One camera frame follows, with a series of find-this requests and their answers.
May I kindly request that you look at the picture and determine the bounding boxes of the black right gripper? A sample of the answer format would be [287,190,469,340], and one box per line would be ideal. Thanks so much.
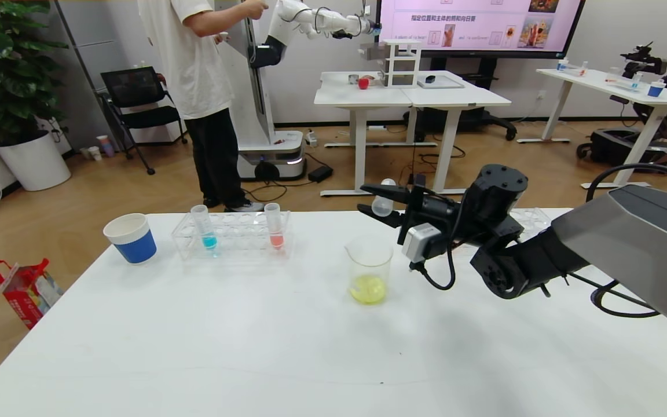
[357,174,460,246]

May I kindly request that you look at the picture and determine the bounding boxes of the yellow liquid test tube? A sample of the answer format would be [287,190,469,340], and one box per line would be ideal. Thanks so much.
[372,178,397,217]

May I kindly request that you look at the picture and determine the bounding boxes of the red liquid test tube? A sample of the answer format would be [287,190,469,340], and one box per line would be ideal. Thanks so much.
[264,203,285,251]

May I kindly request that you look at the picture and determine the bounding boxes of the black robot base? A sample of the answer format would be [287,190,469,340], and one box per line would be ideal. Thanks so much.
[577,129,667,169]

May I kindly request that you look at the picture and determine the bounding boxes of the glass beaker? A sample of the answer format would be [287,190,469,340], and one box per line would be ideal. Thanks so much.
[344,240,394,306]

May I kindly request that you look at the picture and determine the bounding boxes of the clear test tube rack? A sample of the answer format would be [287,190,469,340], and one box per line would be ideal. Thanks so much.
[510,207,551,232]
[171,210,292,261]

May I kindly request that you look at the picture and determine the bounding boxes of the blue liquid test tube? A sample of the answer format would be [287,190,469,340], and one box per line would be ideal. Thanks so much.
[190,204,218,251]

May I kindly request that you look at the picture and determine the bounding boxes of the white desk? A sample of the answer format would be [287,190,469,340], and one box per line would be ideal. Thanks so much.
[398,71,512,196]
[314,71,438,197]

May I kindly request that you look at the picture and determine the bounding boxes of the grey flat tray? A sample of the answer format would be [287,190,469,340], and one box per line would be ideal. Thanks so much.
[416,75,465,89]

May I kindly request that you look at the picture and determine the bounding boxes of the white humanoid robot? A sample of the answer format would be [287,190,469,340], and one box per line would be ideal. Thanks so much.
[215,0,380,181]

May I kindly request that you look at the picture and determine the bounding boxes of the white drawer shelf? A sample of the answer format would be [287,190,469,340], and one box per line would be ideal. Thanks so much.
[380,39,422,89]

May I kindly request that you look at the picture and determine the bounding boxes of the long white table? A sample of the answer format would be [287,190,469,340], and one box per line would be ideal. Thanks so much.
[516,68,667,190]

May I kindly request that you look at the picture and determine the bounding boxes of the person in white shirt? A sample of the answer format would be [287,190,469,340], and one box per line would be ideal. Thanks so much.
[137,0,269,213]

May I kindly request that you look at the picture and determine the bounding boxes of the blue white paper cup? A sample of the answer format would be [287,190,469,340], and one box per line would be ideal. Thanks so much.
[103,213,157,265]

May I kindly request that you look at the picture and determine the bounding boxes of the black folding chair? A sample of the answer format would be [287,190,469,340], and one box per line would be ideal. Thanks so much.
[101,67,188,175]

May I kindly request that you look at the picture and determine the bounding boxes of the potted green plant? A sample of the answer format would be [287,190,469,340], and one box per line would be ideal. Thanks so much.
[0,0,72,192]

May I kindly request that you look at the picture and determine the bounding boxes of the red gift bag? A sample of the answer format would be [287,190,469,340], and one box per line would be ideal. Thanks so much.
[0,259,64,331]

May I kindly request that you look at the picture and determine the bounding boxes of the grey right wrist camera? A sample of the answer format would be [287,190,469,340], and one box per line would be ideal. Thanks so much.
[401,223,443,262]

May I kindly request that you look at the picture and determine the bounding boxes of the black camera cable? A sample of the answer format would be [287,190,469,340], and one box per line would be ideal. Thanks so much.
[412,249,457,291]

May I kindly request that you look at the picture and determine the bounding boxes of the large wall display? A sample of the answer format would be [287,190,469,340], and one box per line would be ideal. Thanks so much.
[375,0,586,58]

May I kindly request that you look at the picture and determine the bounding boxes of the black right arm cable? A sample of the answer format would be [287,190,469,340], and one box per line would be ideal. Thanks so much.
[585,164,667,319]

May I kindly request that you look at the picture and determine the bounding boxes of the black camera rig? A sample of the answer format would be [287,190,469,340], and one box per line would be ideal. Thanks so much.
[620,41,667,79]

